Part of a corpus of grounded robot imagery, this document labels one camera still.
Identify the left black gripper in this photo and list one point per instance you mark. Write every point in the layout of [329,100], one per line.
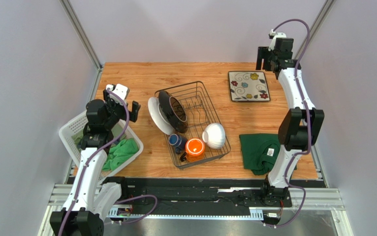
[108,102]

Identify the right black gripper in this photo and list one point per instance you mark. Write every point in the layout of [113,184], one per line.
[270,60]

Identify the white green-rimmed round plate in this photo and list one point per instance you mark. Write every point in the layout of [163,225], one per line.
[157,117]

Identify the black rimmed round plate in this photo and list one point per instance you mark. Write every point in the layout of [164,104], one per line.
[173,111]

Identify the dark blue mug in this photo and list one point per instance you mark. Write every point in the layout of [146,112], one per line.
[178,142]

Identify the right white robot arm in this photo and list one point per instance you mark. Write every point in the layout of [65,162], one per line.
[300,128]

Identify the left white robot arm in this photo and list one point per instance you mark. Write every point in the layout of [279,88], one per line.
[84,211]

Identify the square floral plate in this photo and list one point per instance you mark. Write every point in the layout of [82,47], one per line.
[248,86]

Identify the bright green towel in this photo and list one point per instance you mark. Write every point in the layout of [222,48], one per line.
[120,153]

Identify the white plastic basket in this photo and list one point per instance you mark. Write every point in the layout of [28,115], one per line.
[77,123]

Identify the orange mug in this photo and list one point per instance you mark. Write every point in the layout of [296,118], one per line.
[194,150]

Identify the white ribbed bowl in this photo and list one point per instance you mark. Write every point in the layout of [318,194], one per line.
[214,136]

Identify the dark green folded cloth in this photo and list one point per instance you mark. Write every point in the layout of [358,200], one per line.
[259,152]

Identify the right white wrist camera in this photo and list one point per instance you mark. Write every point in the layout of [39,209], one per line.
[274,36]

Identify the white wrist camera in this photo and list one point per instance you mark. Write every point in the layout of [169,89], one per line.
[118,90]
[274,36]

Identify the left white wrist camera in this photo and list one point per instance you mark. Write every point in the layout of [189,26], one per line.
[118,90]

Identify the black wire dish rack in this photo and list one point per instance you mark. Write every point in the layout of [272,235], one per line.
[201,112]

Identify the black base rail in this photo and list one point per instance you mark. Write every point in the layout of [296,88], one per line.
[202,197]

